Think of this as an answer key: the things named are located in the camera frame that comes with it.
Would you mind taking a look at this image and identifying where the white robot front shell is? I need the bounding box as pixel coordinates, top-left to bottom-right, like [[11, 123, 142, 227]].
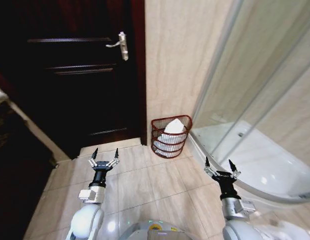
[[118, 219, 197, 240]]

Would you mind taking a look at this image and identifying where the white shower tray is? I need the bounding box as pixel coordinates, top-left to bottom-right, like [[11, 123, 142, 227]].
[[189, 120, 310, 205]]

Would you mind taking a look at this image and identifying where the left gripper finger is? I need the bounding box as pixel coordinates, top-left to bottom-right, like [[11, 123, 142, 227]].
[[106, 148, 120, 169], [88, 147, 99, 169]]

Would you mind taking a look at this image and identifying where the white towel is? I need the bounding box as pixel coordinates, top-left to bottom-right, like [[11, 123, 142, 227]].
[[153, 118, 186, 158]]

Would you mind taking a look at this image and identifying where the glass shower enclosure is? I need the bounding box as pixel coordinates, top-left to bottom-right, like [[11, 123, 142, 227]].
[[188, 0, 310, 205]]

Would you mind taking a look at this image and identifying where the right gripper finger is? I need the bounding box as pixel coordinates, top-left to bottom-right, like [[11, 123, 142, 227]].
[[203, 156, 218, 178], [228, 159, 241, 179]]

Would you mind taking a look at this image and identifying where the red wire mesh hamper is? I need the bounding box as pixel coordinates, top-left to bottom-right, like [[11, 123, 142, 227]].
[[150, 114, 194, 159]]

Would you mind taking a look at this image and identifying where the dark wooden door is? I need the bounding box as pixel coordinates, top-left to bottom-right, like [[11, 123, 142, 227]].
[[0, 0, 149, 161]]

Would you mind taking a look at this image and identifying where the dark cabinet with pale top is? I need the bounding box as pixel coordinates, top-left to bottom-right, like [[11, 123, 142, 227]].
[[0, 66, 60, 240]]

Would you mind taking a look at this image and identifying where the silver door handle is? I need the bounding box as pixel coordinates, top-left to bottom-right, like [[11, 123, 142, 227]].
[[105, 31, 129, 61]]

